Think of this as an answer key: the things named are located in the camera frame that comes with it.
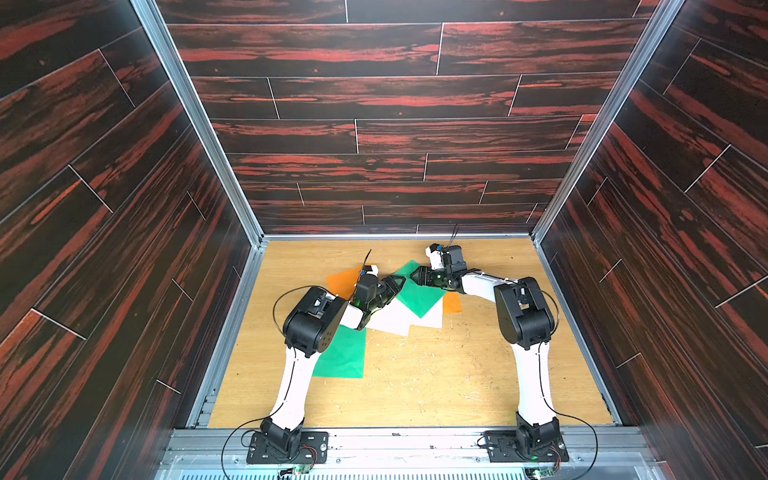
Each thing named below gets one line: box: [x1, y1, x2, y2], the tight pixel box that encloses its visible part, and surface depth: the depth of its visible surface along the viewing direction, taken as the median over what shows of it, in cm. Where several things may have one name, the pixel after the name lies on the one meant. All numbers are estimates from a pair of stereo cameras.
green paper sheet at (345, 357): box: [312, 324, 367, 378], surface depth 90 cm
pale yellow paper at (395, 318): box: [366, 298, 425, 337], surface depth 98 cm
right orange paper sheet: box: [444, 292, 463, 315], surface depth 103 cm
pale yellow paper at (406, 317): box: [396, 296, 443, 337], surface depth 98 cm
